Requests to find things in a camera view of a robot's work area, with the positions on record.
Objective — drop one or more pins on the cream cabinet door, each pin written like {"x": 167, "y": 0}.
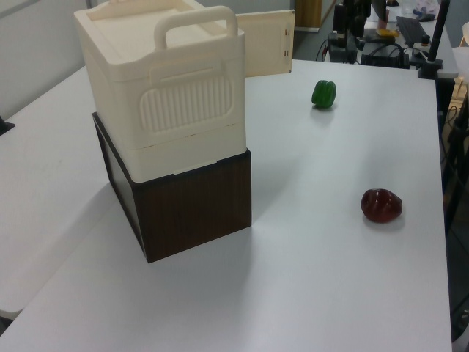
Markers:
{"x": 264, "y": 44}

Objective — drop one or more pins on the cream plastic cabinet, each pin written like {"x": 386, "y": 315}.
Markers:
{"x": 146, "y": 73}

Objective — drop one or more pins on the dark brown wooden drawer box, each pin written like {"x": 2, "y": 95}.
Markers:
{"x": 190, "y": 198}

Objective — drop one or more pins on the green bell pepper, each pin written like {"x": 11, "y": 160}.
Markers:
{"x": 324, "y": 93}

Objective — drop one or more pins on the dark red bell pepper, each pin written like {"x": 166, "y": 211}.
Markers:
{"x": 381, "y": 205}

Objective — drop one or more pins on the small black electronics box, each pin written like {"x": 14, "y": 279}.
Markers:
{"x": 342, "y": 49}

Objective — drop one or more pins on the large black electronics box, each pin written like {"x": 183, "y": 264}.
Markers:
{"x": 383, "y": 55}

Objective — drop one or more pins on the black vertical equipment rig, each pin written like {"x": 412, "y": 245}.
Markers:
{"x": 342, "y": 16}

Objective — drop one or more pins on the small yellow object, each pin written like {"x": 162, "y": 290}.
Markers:
{"x": 387, "y": 33}

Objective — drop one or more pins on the black tripod stand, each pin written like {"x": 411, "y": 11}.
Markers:
{"x": 458, "y": 146}

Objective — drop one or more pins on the black computer keyboard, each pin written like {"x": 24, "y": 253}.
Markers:
{"x": 411, "y": 27}

